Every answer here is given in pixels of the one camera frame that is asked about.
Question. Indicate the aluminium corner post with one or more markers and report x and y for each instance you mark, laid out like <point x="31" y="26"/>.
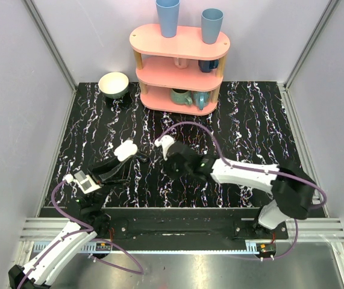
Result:
<point x="37" y="18"/>
<point x="316" y="33"/>

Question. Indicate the right aluminium corner post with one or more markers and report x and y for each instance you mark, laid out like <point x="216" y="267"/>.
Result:
<point x="316" y="33"/>

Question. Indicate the pink ceramic mug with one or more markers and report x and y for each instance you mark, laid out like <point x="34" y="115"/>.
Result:
<point x="181" y="63"/>

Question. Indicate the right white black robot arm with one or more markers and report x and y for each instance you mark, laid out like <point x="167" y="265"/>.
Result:
<point x="291" y="188"/>

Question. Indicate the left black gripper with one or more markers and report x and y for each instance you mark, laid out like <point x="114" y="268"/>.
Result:
<point x="100" y="174"/>

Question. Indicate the green white ceramic bowl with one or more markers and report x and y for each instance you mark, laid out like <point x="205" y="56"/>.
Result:
<point x="114" y="85"/>

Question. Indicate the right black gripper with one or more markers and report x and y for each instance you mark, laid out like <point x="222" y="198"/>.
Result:
<point x="167" y="170"/>

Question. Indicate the green speckled ceramic mug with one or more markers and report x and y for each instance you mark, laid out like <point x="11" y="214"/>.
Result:
<point x="181" y="97"/>

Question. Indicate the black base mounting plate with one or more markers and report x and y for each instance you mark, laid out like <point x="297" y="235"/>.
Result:
<point x="232" y="223"/>

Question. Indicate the left aluminium corner post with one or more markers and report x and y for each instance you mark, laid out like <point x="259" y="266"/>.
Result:
<point x="37" y="18"/>

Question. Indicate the dark blue ceramic mug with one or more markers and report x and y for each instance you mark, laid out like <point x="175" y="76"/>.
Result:
<point x="206" y="66"/>

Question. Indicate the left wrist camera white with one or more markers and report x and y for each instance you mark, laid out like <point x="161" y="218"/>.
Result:
<point x="85" y="182"/>

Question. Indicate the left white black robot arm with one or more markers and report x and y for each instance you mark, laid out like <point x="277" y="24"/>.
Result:
<point x="86" y="221"/>

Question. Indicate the grey blue tall cup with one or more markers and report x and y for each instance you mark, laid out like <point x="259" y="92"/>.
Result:
<point x="211" y="22"/>

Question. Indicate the pink three-tier wooden shelf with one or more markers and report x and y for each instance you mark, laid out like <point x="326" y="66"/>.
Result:
<point x="157" y="74"/>

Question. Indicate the blue butterfly ceramic mug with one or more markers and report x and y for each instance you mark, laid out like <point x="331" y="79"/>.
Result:
<point x="200" y="99"/>

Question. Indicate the light blue tall cup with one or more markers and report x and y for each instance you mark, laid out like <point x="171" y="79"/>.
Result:
<point x="168" y="11"/>

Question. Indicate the white oval charging case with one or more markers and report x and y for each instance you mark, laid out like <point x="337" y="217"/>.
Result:
<point x="125" y="150"/>

